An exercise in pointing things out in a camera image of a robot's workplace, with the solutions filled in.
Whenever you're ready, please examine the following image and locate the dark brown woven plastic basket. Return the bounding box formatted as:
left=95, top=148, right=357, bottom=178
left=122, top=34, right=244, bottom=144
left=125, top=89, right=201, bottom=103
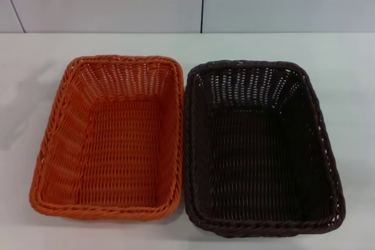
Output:
left=183, top=59, right=346, bottom=230

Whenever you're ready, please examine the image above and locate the orange woven plastic basket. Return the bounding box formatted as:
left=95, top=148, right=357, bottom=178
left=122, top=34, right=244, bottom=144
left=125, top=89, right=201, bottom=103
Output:
left=28, top=54, right=185, bottom=215

